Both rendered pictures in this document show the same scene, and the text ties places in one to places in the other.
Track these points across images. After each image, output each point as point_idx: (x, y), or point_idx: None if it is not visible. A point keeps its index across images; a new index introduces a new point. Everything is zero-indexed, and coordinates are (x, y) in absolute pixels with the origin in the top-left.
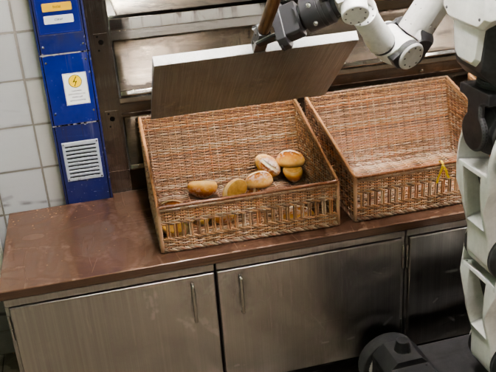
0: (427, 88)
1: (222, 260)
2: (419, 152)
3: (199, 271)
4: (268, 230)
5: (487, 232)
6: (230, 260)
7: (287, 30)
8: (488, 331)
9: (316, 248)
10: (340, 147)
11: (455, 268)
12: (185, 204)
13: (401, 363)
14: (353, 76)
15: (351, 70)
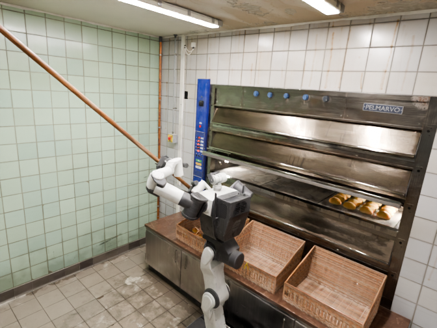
0: (295, 241)
1: (182, 248)
2: (283, 263)
3: (178, 248)
4: (198, 248)
5: (204, 282)
6: (184, 250)
7: (189, 190)
8: (205, 321)
9: None
10: (257, 244)
11: (244, 305)
12: (181, 227)
13: (202, 317)
14: (272, 222)
15: (271, 220)
